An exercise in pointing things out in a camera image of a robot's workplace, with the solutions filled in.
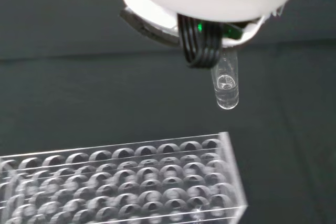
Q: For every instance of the clear plastic test tube rack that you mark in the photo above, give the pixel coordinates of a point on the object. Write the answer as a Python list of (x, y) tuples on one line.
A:
[(126, 182)]

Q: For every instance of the black bench cloth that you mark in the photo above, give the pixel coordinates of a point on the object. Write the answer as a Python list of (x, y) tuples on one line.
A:
[(78, 77)]

